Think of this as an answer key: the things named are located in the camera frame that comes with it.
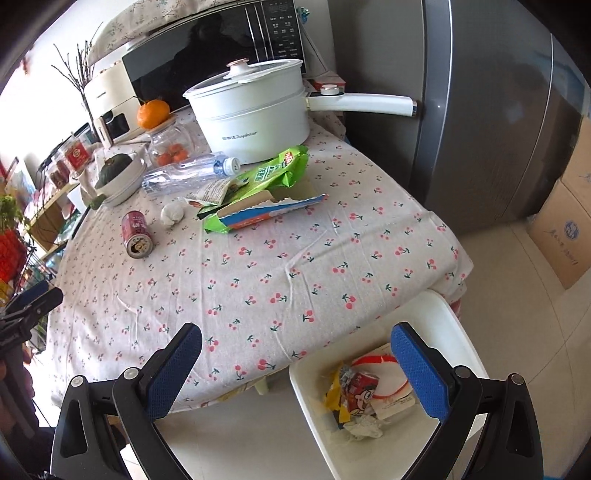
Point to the red cartoon print packet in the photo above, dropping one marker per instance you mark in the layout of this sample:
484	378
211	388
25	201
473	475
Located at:
362	390

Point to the black microwave oven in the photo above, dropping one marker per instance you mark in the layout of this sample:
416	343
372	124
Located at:
207	60

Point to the green pumpkin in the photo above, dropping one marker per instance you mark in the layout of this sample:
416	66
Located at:
113	170

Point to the glass jar of red fruit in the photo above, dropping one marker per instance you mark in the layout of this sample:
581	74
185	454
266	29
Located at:
57	171

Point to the glass jar with red label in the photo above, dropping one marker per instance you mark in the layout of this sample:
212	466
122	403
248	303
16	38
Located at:
76	156

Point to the green plastic wrapper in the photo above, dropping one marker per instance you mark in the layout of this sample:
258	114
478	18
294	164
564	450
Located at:
217	224

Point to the person's left forearm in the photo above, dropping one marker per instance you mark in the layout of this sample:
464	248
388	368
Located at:
16	397

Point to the cardboard box with round logo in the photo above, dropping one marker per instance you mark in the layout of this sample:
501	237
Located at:
565	240

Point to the white trash bin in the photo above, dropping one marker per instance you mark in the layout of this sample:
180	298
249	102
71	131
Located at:
318	438

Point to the white electric cooking pot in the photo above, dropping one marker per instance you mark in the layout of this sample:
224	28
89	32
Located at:
254	124

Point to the red drink can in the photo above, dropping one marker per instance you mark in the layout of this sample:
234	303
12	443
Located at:
137	230

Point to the flattened colourful carton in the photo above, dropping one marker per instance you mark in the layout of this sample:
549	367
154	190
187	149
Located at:
272	210

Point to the red and yellow snack packet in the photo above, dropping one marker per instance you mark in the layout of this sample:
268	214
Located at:
392	407

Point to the green herb bunch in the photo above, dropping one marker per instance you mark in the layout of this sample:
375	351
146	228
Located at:
10	213

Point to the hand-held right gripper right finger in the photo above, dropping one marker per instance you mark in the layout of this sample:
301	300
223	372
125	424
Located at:
418	374

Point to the large white tissue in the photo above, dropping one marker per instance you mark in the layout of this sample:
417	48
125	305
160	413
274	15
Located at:
364	427

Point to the small printed sachet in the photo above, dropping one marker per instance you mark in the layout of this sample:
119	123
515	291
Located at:
210	191

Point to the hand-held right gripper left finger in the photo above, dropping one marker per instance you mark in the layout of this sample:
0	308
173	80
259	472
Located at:
175	369

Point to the clear plastic water bottle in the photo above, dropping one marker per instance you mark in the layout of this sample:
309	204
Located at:
184	174

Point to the glass pot lid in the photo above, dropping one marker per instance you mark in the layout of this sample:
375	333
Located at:
244	78

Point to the glass jar with small oranges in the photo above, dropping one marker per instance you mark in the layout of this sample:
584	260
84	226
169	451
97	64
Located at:
178	143

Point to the red mesh bag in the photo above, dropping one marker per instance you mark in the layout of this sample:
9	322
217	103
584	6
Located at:
11	256

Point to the orange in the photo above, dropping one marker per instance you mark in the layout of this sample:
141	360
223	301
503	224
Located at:
153	114

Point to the cream air fryer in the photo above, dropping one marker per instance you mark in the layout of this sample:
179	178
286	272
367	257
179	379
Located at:
106	97

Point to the grey refrigerator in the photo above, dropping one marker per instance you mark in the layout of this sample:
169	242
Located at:
461	115

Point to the cherry print tablecloth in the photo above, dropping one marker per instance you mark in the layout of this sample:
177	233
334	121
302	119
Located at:
258	277

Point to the white bowl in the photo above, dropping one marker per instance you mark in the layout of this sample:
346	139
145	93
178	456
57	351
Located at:
127	184

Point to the green chip bag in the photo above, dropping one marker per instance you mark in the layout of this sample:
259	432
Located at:
277	168

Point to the small red box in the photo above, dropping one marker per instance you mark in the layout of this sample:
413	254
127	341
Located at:
323	85

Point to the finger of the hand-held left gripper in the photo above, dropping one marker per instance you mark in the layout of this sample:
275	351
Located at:
27	293
39	304

